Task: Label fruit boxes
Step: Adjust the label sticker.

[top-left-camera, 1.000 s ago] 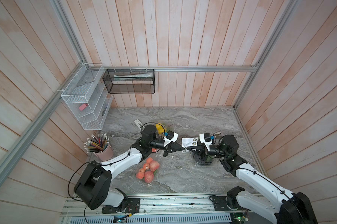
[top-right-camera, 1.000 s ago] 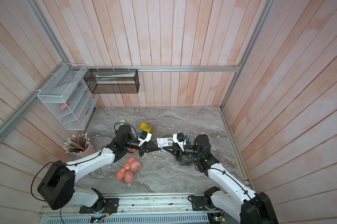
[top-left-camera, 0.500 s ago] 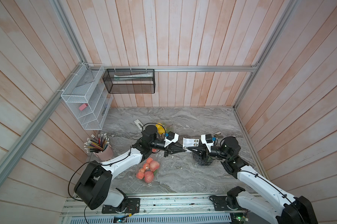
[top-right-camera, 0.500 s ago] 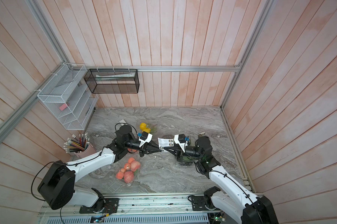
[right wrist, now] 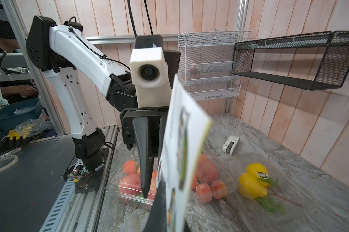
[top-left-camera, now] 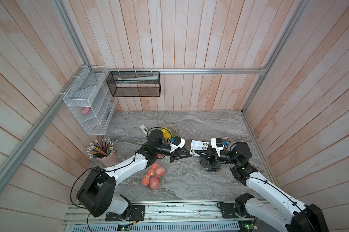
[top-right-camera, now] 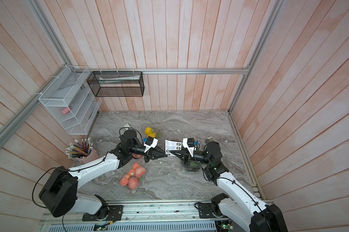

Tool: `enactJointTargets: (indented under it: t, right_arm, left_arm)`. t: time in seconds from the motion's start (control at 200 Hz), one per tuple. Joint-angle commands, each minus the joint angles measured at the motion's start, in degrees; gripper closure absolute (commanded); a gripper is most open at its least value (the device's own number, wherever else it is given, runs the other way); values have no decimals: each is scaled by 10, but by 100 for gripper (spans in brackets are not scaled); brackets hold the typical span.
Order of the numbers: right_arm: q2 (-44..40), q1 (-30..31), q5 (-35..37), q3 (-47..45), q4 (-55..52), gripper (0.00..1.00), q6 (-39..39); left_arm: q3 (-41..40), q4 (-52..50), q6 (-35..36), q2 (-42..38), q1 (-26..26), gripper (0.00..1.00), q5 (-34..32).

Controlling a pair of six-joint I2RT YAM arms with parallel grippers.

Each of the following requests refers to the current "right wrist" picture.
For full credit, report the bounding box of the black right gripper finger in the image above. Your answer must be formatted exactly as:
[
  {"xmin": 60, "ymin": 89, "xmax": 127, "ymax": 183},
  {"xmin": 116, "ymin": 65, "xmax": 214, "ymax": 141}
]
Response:
[{"xmin": 143, "ymin": 181, "xmax": 167, "ymax": 232}]

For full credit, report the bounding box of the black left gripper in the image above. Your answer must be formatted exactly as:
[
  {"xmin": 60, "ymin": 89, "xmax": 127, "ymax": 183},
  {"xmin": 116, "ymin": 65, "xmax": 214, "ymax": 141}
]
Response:
[{"xmin": 120, "ymin": 106, "xmax": 169, "ymax": 199}]

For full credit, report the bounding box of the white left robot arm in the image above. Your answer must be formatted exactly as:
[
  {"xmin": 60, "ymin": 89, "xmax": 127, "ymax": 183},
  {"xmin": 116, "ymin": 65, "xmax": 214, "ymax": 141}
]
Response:
[{"xmin": 26, "ymin": 15, "xmax": 178, "ymax": 198}]

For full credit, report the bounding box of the round fruit sticker on lemons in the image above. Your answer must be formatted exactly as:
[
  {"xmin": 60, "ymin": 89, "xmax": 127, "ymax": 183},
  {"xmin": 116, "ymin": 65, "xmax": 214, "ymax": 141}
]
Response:
[{"xmin": 257, "ymin": 172, "xmax": 269, "ymax": 179}]

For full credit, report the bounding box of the clear box of apples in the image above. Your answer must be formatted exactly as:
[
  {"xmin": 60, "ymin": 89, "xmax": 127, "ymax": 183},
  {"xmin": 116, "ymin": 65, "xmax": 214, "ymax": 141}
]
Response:
[{"xmin": 106, "ymin": 148, "xmax": 158, "ymax": 209}]

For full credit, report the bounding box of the clear box of tomatoes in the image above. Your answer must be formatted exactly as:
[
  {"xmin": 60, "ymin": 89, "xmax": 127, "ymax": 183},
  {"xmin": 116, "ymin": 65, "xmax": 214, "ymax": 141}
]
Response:
[{"xmin": 191, "ymin": 152, "xmax": 236, "ymax": 204}]

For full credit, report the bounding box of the yellow lemon lower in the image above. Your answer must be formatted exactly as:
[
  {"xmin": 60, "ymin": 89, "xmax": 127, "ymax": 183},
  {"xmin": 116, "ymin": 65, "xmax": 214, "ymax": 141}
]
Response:
[{"xmin": 238, "ymin": 173, "xmax": 268, "ymax": 199}]

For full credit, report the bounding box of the yellow lemon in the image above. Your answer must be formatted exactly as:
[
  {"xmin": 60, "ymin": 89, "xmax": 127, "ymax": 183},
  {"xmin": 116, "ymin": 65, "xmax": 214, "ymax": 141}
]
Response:
[
  {"xmin": 238, "ymin": 173, "xmax": 268, "ymax": 199},
  {"xmin": 246, "ymin": 163, "xmax": 271, "ymax": 187}
]

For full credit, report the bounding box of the yellow lemon upper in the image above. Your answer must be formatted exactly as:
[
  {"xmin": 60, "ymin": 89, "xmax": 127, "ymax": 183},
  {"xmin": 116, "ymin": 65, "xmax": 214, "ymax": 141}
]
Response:
[{"xmin": 246, "ymin": 163, "xmax": 271, "ymax": 187}]

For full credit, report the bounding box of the clear box of lemons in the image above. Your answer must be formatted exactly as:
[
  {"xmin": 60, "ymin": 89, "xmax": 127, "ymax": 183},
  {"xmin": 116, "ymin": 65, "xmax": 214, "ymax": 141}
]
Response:
[{"xmin": 227, "ymin": 152, "xmax": 317, "ymax": 225}]

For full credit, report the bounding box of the yellow black glove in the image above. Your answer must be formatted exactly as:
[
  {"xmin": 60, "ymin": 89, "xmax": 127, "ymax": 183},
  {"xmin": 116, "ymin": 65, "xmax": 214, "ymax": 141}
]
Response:
[{"xmin": 0, "ymin": 130, "xmax": 34, "ymax": 149}]

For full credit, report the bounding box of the blue plastic bin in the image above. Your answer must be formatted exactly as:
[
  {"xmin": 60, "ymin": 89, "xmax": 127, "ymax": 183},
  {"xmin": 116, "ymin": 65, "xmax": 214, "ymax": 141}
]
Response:
[{"xmin": 0, "ymin": 98, "xmax": 43, "ymax": 131}]

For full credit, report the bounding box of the white tape roll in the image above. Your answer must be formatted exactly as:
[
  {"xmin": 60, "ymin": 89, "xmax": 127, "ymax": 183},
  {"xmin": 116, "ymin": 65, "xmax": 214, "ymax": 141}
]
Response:
[{"xmin": 0, "ymin": 155, "xmax": 19, "ymax": 173}]

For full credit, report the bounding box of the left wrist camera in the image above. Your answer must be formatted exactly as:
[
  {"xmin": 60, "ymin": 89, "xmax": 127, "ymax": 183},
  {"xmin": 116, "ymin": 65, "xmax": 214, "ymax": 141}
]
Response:
[{"xmin": 130, "ymin": 35, "xmax": 171, "ymax": 108}]

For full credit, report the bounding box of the white mesh wall shelf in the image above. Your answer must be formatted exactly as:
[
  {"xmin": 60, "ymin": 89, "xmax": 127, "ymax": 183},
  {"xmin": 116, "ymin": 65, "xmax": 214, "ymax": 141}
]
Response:
[{"xmin": 178, "ymin": 30, "xmax": 252, "ymax": 101}]

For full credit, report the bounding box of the black mesh wall basket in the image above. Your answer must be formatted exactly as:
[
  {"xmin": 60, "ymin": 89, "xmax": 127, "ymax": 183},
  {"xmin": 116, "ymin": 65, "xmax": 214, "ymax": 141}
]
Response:
[{"xmin": 232, "ymin": 31, "xmax": 349, "ymax": 91}]

